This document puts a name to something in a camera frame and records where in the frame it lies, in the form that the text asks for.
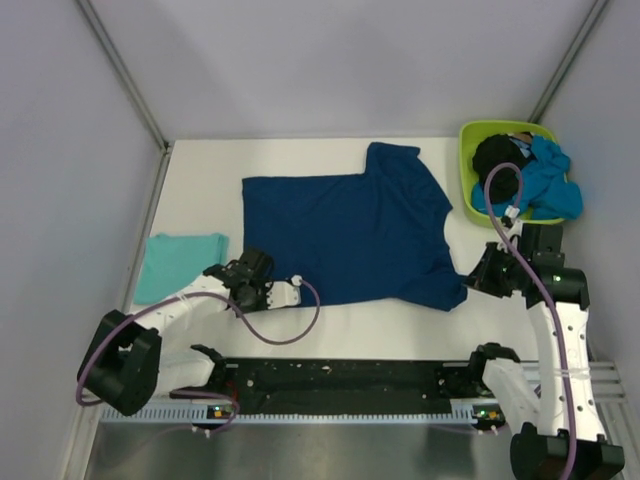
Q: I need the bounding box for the dark blue printed t-shirt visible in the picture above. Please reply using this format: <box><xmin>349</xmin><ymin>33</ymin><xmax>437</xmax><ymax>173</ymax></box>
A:
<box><xmin>242</xmin><ymin>142</ymin><xmax>467</xmax><ymax>312</ymax></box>

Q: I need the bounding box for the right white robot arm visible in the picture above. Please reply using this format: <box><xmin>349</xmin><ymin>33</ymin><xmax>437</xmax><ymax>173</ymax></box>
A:
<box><xmin>465</xmin><ymin>219</ymin><xmax>625</xmax><ymax>479</ymax></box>

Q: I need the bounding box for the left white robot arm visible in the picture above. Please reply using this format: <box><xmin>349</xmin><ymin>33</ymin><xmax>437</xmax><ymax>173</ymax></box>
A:
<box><xmin>76</xmin><ymin>248</ymin><xmax>274</xmax><ymax>416</ymax></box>

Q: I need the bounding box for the folded teal t-shirt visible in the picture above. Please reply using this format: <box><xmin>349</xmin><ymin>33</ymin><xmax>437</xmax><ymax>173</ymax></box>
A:
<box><xmin>133</xmin><ymin>233</ymin><xmax>229</xmax><ymax>305</ymax></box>

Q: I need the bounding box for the bright blue t-shirt in basket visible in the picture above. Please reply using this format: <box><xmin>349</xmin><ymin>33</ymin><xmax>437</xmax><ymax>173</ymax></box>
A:
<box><xmin>471</xmin><ymin>132</ymin><xmax>583</xmax><ymax>221</ymax></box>

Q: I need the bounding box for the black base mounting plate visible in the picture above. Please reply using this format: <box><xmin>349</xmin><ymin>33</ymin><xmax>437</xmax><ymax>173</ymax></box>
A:
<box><xmin>169</xmin><ymin>355</ymin><xmax>501</xmax><ymax>417</ymax></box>

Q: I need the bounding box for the black t-shirt in basket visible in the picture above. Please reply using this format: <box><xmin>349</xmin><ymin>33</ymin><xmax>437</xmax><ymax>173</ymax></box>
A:
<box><xmin>472</xmin><ymin>134</ymin><xmax>533</xmax><ymax>204</ymax></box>

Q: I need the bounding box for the lime green plastic basket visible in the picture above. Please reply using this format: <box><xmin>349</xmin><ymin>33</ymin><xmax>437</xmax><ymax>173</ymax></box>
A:
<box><xmin>458</xmin><ymin>119</ymin><xmax>558</xmax><ymax>229</ymax></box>

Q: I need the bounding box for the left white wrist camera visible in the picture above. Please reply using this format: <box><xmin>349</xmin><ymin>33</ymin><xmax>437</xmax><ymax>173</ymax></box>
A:
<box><xmin>266</xmin><ymin>275</ymin><xmax>302</xmax><ymax>310</ymax></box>

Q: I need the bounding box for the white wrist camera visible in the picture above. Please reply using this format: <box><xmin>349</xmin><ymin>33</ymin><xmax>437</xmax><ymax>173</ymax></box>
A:
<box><xmin>501</xmin><ymin>205</ymin><xmax>523</xmax><ymax>240</ymax></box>
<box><xmin>266</xmin><ymin>275</ymin><xmax>302</xmax><ymax>310</ymax></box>

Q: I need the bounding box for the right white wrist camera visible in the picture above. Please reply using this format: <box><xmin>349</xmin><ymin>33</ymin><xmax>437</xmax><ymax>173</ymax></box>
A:
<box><xmin>501</xmin><ymin>205</ymin><xmax>523</xmax><ymax>240</ymax></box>

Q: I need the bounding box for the grey slotted cable duct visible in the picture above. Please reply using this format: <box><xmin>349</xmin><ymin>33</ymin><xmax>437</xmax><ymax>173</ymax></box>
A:
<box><xmin>102</xmin><ymin>402</ymin><xmax>501</xmax><ymax>426</ymax></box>

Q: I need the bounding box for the aluminium extrusion rail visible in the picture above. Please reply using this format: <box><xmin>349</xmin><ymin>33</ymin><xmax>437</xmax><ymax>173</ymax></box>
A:
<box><xmin>492</xmin><ymin>359</ymin><xmax>628</xmax><ymax>444</ymax></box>

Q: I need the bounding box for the left aluminium frame post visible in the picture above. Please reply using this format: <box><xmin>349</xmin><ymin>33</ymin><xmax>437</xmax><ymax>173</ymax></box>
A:
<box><xmin>73</xmin><ymin>0</ymin><xmax>170</xmax><ymax>153</ymax></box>

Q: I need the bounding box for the aluminium frame post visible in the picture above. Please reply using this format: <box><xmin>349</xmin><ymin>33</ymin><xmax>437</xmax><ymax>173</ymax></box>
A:
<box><xmin>73</xmin><ymin>0</ymin><xmax>170</xmax><ymax>153</ymax></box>
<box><xmin>528</xmin><ymin>0</ymin><xmax>613</xmax><ymax>124</ymax></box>

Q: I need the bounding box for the right aluminium frame post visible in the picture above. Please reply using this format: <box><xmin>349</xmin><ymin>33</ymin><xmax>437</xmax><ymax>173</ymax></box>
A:
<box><xmin>528</xmin><ymin>0</ymin><xmax>613</xmax><ymax>124</ymax></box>

